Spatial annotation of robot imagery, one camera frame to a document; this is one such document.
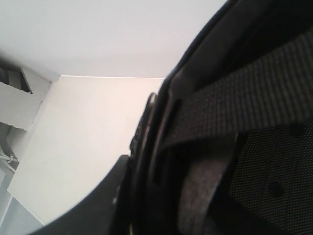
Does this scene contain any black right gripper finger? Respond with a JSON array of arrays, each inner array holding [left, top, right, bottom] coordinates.
[[32, 155, 132, 235]]

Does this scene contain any black helmet with tinted visor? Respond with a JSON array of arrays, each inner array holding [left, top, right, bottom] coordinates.
[[131, 0, 313, 235]]

